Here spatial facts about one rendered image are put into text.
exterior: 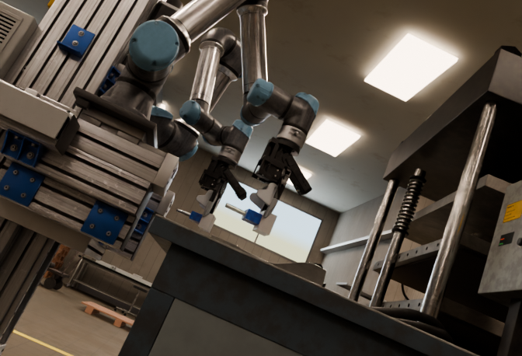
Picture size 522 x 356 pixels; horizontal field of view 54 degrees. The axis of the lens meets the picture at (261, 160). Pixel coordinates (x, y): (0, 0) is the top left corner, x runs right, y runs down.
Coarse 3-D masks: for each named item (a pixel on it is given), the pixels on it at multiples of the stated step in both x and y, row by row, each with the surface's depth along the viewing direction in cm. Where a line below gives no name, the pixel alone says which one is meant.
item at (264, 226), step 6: (228, 204) 131; (234, 210) 131; (240, 210) 131; (246, 210) 132; (252, 210) 131; (246, 216) 130; (252, 216) 130; (258, 216) 131; (270, 216) 131; (276, 216) 131; (252, 222) 131; (258, 222) 130; (264, 222) 130; (270, 222) 131; (258, 228) 130; (264, 228) 130; (270, 228) 130; (264, 234) 132
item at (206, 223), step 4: (180, 212) 171; (184, 212) 171; (188, 212) 171; (192, 212) 169; (196, 212) 169; (192, 216) 169; (196, 216) 169; (200, 216) 169; (208, 216) 168; (212, 216) 168; (192, 220) 170; (196, 220) 168; (200, 220) 168; (204, 220) 168; (208, 220) 168; (212, 220) 168; (200, 224) 167; (204, 224) 167; (208, 224) 167; (212, 224) 170; (200, 228) 169; (204, 228) 167; (208, 228) 167
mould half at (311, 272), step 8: (224, 240) 161; (240, 248) 161; (280, 264) 160; (288, 264) 160; (296, 264) 160; (304, 264) 161; (312, 264) 161; (296, 272) 160; (304, 272) 160; (312, 272) 160; (320, 272) 160; (312, 280) 159; (320, 280) 160
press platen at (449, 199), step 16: (480, 192) 199; (496, 192) 193; (432, 208) 241; (448, 208) 228; (480, 208) 213; (496, 208) 207; (416, 224) 265; (432, 224) 255; (480, 224) 229; (416, 240) 292; (432, 240) 280
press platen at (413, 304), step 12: (408, 300) 211; (420, 300) 198; (444, 300) 178; (444, 312) 177; (456, 312) 177; (468, 312) 178; (480, 312) 178; (468, 324) 179; (480, 324) 177; (492, 324) 177; (504, 324) 177
